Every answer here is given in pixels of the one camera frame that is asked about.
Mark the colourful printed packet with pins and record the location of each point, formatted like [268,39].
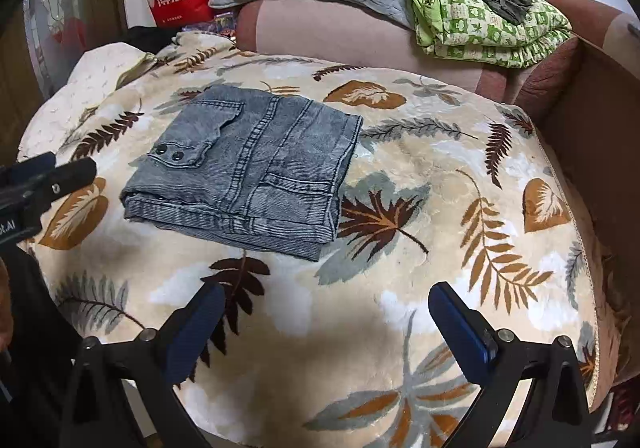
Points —
[224,25]

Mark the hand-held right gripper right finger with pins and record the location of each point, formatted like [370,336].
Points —
[460,328]

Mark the grey denim pants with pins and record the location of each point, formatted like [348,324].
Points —
[250,168]

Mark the green patterned quilt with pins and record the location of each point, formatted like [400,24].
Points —
[475,33]

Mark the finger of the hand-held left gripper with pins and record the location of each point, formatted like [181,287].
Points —
[25,167]
[65,180]

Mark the leaf print plush blanket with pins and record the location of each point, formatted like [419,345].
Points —
[450,248]

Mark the person's black clothing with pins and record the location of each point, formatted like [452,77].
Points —
[35,353]

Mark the pink sofa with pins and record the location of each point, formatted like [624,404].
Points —
[340,38]

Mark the wooden glass-door cabinet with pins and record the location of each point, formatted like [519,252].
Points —
[65,28]

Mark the brown wooden board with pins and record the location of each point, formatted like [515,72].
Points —
[600,128]

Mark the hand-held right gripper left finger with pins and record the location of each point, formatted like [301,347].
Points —
[192,328]

